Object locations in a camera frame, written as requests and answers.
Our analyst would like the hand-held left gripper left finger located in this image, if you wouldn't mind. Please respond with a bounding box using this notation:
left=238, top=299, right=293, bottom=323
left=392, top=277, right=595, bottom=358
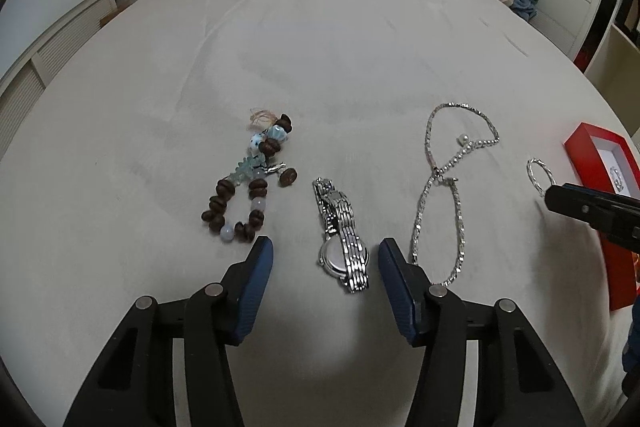
left=62, top=235, right=276, bottom=427

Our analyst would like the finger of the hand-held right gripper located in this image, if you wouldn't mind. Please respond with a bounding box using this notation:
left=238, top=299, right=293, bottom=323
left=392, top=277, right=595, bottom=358
left=544, top=183, right=640, bottom=254

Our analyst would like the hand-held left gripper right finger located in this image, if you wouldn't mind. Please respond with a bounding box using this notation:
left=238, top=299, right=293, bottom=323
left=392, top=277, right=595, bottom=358
left=377, top=237, right=588, bottom=427

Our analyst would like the twisted silver bracelet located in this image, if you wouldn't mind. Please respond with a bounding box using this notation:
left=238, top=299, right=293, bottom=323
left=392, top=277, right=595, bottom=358
left=609, top=164, right=628, bottom=194

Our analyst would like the red jewelry box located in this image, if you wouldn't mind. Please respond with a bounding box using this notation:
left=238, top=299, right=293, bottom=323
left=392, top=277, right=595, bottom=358
left=564, top=122, right=640, bottom=312

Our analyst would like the silver wrist watch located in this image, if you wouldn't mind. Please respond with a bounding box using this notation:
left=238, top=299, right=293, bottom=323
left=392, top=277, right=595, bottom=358
left=312, top=177, right=372, bottom=294

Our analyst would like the small twisted silver ring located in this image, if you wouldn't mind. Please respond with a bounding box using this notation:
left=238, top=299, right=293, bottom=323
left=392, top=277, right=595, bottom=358
left=526, top=158, right=557, bottom=196

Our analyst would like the cream shelf unit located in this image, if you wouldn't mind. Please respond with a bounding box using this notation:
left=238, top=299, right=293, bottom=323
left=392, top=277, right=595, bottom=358
left=585, top=0, right=640, bottom=118

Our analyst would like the white louvered cabinet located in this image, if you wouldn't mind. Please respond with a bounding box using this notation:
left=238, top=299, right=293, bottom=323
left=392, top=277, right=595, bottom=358
left=0, top=0, right=131, bottom=122

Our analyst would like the silver chain necklace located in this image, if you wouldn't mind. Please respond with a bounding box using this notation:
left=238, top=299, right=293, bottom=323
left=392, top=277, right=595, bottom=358
left=410, top=103, right=501, bottom=288

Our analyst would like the brown beaded bracelet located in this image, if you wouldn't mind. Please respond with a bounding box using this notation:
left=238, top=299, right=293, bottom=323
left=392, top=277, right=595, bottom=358
left=201, top=107, right=299, bottom=245

